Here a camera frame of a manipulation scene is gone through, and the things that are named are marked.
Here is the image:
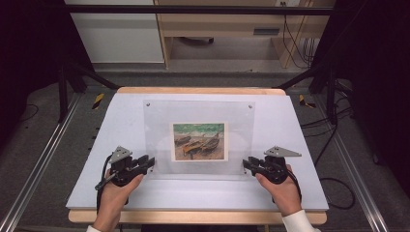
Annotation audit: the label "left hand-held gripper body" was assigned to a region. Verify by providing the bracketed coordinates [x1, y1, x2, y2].
[108, 145, 145, 188]

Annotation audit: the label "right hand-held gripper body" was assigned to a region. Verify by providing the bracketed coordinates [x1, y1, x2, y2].
[257, 145, 303, 185]

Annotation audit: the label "clear acrylic photo frame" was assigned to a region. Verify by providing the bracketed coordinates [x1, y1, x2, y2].
[142, 99, 256, 177]

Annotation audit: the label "boat painting print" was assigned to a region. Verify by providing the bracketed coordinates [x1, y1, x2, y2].
[170, 121, 229, 162]

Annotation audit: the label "person's right hand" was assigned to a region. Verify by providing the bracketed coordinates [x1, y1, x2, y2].
[255, 164, 303, 218]

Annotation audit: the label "person's left hand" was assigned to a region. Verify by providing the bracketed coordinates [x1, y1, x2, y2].
[92, 171, 145, 232]

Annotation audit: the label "light grey table board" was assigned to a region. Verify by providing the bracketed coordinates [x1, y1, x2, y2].
[65, 93, 330, 213]

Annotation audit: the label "yellow black tape strip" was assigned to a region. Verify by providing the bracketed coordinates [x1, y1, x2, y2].
[92, 92, 105, 111]
[298, 94, 317, 110]

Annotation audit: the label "wooden table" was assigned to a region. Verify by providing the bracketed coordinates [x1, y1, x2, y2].
[68, 86, 329, 226]

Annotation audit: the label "black metal stand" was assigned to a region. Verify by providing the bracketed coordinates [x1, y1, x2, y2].
[57, 60, 121, 124]
[276, 62, 340, 126]

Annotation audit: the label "white cabinet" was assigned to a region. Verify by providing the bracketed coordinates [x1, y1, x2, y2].
[63, 0, 165, 64]

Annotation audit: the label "light wooden desk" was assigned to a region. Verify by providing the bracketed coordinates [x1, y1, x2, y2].
[153, 0, 337, 70]

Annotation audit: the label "black curtain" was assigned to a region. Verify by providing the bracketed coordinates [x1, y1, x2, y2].
[0, 0, 97, 149]
[310, 0, 410, 197]

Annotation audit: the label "black horizontal bar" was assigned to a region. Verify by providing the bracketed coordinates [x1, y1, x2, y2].
[64, 4, 335, 16]

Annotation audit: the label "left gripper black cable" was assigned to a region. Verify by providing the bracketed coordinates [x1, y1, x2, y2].
[94, 154, 114, 215]

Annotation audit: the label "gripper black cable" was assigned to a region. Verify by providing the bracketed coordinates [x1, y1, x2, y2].
[285, 169, 304, 205]
[94, 154, 114, 215]

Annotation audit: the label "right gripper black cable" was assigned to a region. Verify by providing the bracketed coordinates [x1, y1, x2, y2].
[285, 169, 304, 205]

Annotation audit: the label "black floor cables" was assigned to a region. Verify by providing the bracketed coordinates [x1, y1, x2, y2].
[300, 79, 357, 211]

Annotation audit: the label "aluminium floor rail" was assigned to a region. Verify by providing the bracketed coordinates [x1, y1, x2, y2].
[313, 94, 392, 232]
[0, 92, 82, 232]

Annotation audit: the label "thin black floor cable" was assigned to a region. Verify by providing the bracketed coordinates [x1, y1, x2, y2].
[18, 102, 40, 124]

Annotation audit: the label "hanging black cables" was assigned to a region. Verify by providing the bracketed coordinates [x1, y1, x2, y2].
[281, 1, 316, 70]

